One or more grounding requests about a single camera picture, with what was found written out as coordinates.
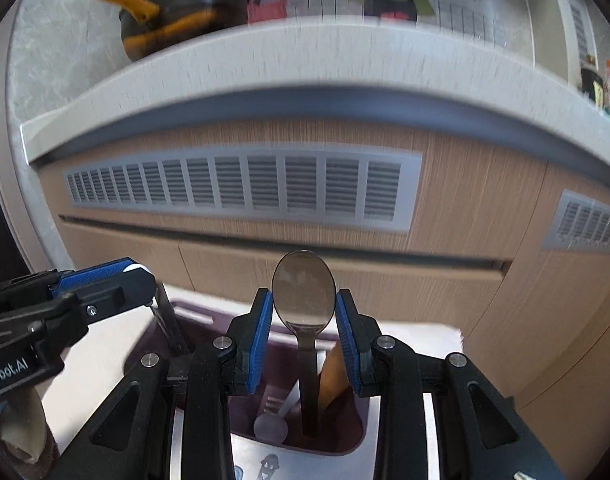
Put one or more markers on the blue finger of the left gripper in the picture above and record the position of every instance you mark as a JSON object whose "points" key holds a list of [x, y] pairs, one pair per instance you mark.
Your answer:
{"points": [[77, 279]]}

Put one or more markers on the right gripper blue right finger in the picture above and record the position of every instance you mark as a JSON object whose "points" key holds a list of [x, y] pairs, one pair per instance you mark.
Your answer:
{"points": [[356, 333]]}

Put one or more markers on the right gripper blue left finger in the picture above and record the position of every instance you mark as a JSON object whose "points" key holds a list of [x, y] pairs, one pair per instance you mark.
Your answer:
{"points": [[250, 333]]}

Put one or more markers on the wooden rice spoon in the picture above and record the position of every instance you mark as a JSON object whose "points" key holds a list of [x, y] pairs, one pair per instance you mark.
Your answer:
{"points": [[333, 380]]}

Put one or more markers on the black handled steel spoon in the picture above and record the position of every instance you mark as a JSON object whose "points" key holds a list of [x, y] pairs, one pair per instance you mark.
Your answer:
{"points": [[304, 296]]}

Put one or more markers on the small steel spoon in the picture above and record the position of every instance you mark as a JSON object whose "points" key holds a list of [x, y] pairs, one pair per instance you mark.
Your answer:
{"points": [[165, 317]]}

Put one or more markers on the gloved left hand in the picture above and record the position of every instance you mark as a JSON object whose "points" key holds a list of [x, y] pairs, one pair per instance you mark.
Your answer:
{"points": [[23, 426]]}

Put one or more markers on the cream table cloth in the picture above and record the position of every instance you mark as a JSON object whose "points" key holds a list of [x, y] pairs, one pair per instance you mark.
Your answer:
{"points": [[94, 366]]}

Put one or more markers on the maroon plastic utensil caddy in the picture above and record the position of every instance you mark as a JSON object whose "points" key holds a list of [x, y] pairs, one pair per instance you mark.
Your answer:
{"points": [[341, 428]]}

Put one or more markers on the long grey vent grille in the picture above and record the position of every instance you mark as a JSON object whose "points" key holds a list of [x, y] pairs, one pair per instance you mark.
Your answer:
{"points": [[323, 184]]}

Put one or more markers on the short grey vent grille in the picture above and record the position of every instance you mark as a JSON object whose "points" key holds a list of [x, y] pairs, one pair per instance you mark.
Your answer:
{"points": [[579, 224]]}

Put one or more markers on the black and yellow pan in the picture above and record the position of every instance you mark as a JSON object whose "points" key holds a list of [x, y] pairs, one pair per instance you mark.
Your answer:
{"points": [[149, 26]]}

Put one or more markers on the dark sauce bottle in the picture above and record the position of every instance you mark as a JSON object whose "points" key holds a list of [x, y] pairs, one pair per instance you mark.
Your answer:
{"points": [[592, 82]]}

